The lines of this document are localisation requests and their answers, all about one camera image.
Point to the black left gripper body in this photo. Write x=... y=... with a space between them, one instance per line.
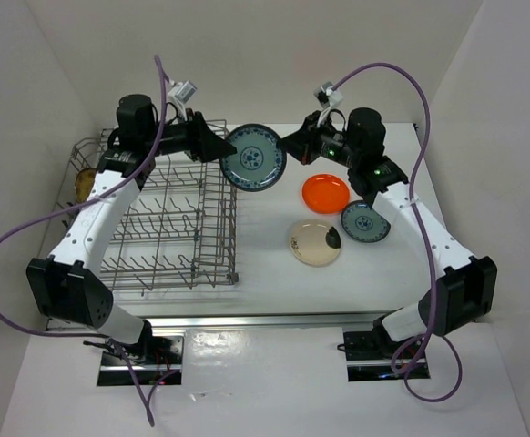
x=177 y=138

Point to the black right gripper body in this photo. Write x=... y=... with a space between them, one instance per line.
x=332 y=146

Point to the blue floral plate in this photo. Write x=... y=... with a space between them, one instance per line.
x=259 y=162
x=363 y=224

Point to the orange plastic plate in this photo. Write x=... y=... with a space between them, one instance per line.
x=325 y=194

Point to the yellow patterned plate brown rim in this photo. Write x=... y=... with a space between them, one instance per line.
x=84 y=183

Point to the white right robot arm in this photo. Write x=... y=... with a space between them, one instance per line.
x=461 y=284

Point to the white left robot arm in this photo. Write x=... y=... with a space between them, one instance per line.
x=65 y=283

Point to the beige plate with black patch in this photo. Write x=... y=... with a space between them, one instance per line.
x=315 y=242

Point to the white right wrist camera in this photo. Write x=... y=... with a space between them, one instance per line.
x=328 y=96

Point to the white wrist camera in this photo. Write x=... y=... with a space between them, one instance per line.
x=181 y=93
x=328 y=96

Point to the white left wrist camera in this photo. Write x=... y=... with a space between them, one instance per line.
x=181 y=93

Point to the grey wire dish rack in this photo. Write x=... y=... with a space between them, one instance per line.
x=177 y=240

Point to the aluminium rail table edge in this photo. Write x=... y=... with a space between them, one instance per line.
x=282 y=320

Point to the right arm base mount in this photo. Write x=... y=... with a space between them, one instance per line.
x=365 y=361

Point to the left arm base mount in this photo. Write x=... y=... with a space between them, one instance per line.
x=164 y=365

